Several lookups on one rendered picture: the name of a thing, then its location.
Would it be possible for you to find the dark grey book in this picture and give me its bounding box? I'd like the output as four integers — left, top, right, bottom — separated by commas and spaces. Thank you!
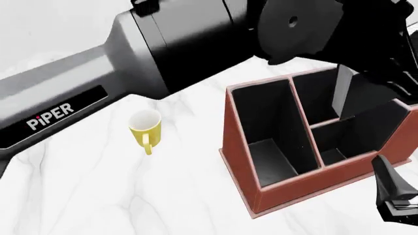
330, 64, 398, 123

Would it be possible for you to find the yellow mug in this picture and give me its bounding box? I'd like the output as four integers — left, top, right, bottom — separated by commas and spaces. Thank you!
127, 108, 163, 157

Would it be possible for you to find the red-brown desk caddy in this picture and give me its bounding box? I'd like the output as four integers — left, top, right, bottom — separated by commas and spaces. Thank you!
219, 66, 418, 219

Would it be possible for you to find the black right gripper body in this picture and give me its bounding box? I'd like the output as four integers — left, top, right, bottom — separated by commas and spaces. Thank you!
374, 193, 418, 224

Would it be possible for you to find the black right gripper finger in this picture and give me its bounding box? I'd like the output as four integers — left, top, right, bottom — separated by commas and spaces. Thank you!
372, 154, 418, 206

